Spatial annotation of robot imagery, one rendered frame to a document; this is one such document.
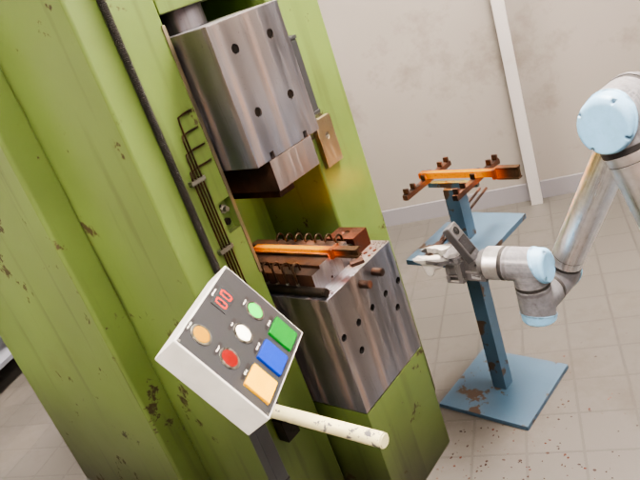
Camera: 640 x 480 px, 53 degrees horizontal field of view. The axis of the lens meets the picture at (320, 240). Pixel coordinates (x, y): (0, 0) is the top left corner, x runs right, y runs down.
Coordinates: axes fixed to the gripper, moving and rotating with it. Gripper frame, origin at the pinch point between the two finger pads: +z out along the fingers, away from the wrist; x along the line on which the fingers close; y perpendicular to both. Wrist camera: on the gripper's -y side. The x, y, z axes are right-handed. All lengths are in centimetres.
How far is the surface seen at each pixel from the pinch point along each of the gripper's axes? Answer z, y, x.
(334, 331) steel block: 28.1, 20.1, -15.9
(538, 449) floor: -6, 100, 29
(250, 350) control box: 14, -5, -57
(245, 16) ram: 33, -75, -2
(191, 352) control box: 14, -16, -72
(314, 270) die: 34.3, 2.1, -8.9
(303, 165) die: 33.0, -29.6, 0.3
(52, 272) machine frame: 103, -20, -54
